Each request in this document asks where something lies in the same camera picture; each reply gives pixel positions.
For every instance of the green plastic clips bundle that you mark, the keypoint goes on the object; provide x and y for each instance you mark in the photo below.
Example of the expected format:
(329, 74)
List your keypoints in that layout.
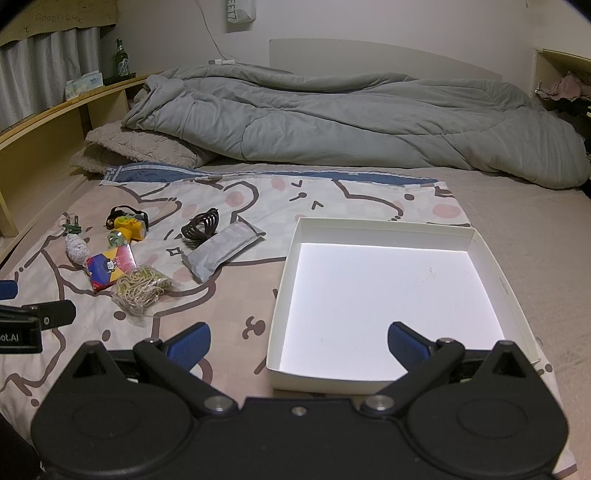
(71, 224)

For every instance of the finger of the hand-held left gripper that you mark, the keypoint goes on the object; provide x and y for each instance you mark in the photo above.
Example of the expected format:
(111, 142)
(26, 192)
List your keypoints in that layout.
(8, 289)
(51, 314)

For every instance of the white cardboard box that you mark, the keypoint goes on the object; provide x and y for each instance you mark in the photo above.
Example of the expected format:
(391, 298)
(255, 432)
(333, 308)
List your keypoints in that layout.
(388, 304)

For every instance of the clear bag of rubber bands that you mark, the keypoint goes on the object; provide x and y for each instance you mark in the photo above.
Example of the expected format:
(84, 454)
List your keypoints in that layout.
(141, 288)

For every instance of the wooden bedside shelf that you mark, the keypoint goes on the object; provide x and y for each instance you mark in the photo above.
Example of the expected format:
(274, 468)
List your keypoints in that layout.
(55, 134)

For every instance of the beige fleece pillow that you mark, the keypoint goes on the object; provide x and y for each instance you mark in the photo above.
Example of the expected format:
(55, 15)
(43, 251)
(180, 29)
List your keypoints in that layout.
(134, 147)

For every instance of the white fluffy puff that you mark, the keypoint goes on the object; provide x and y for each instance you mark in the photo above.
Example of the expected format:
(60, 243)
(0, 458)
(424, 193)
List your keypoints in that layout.
(77, 249)

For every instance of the cream open cabinet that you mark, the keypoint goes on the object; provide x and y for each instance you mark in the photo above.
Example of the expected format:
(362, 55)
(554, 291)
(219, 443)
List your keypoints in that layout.
(547, 69)

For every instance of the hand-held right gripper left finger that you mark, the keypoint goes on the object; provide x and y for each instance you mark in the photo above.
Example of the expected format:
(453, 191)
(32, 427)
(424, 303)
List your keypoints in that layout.
(189, 345)

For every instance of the grey duvet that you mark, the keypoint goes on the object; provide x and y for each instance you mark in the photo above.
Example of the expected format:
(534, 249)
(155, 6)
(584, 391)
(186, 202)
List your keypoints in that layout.
(351, 120)

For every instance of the bear printed blanket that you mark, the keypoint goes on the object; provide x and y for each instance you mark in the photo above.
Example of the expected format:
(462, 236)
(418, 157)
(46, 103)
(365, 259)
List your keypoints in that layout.
(258, 217)

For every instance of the white power plug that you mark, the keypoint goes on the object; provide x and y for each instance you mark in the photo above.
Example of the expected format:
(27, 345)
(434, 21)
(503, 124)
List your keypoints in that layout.
(224, 61)

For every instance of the black hair claw clip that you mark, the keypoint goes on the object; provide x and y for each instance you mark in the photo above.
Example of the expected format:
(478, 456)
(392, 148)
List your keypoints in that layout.
(198, 226)

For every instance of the grey curtain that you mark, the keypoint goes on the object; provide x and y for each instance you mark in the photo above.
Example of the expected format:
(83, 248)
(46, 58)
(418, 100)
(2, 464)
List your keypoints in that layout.
(41, 74)

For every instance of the pink clothes pile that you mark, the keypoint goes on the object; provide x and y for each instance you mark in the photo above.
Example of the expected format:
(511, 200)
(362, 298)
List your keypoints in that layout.
(565, 87)

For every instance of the green glass bottle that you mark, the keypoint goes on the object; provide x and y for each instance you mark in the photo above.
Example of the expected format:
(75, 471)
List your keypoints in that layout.
(120, 60)

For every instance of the brown cardboard sign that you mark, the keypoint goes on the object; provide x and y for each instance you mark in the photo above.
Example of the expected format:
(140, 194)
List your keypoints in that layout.
(60, 18)

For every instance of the red and blue card box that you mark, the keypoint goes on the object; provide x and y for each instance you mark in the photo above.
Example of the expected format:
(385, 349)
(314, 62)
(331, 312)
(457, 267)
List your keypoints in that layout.
(111, 270)

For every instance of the grey soft pouch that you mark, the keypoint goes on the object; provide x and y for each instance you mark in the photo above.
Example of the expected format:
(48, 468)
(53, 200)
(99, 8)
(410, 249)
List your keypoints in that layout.
(219, 251)

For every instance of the tissue pack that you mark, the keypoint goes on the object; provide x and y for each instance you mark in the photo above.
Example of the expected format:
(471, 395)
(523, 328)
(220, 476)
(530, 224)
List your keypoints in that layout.
(85, 85)

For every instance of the yellow headlamp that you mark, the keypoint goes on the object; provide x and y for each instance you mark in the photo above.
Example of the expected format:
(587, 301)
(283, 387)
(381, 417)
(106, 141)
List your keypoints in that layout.
(130, 228)

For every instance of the white hanging pouch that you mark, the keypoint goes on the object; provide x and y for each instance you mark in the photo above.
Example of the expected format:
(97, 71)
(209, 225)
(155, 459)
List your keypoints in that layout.
(241, 14)

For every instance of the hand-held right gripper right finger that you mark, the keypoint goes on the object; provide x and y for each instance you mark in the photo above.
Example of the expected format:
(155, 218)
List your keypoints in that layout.
(408, 346)

